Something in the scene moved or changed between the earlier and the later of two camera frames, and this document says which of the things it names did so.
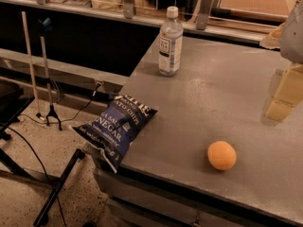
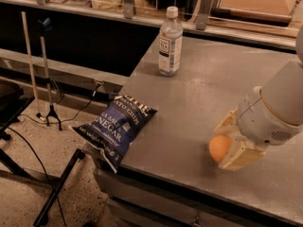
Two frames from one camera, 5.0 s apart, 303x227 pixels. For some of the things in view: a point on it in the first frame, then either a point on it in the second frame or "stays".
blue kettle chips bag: [111, 130] stays
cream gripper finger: [273, 40] → [230, 119]
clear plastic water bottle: [170, 42] stays
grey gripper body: [294, 38] → [261, 121]
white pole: [31, 66] stays
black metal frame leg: [43, 217] stays
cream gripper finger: [288, 96] → [240, 154]
